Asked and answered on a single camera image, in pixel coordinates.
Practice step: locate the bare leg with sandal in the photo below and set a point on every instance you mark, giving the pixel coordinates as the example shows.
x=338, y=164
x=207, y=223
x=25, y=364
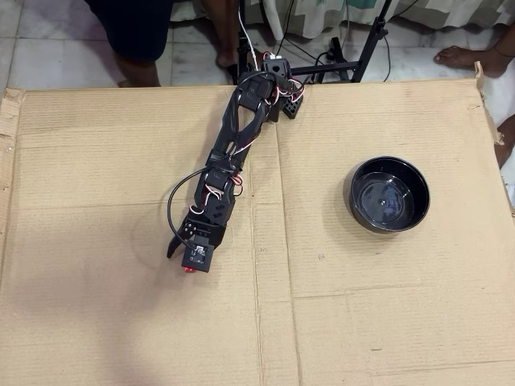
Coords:
x=223, y=36

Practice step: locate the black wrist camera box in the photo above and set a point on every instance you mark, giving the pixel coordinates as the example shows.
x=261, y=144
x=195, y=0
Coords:
x=198, y=259

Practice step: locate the brown cardboard sheet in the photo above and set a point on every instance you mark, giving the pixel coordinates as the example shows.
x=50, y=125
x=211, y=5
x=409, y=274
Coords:
x=120, y=321

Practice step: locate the patterned bed cloth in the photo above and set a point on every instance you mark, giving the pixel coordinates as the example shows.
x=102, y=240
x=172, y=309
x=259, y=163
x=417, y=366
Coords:
x=442, y=12

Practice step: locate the bare leg below shorts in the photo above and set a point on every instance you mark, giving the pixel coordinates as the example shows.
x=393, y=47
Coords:
x=138, y=72

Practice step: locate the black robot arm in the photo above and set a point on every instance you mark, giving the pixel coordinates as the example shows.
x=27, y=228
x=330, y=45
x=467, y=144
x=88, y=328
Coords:
x=231, y=128

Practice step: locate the black round bowl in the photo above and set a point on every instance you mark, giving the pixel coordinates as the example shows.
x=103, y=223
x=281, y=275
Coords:
x=388, y=199

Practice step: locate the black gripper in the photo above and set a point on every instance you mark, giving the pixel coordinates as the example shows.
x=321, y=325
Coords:
x=188, y=230

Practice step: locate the red lego block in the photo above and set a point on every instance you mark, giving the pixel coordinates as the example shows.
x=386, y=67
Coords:
x=188, y=269

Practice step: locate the bare foot with anklet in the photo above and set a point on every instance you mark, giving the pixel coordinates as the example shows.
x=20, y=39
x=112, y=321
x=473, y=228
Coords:
x=466, y=58

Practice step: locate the bare foot at cardboard edge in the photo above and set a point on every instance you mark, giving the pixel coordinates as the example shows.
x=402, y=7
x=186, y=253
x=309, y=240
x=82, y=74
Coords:
x=507, y=140

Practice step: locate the black shorts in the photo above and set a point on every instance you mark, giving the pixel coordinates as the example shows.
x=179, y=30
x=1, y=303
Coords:
x=128, y=28

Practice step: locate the black tripod stand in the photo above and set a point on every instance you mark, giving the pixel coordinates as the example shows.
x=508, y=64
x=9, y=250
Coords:
x=374, y=36

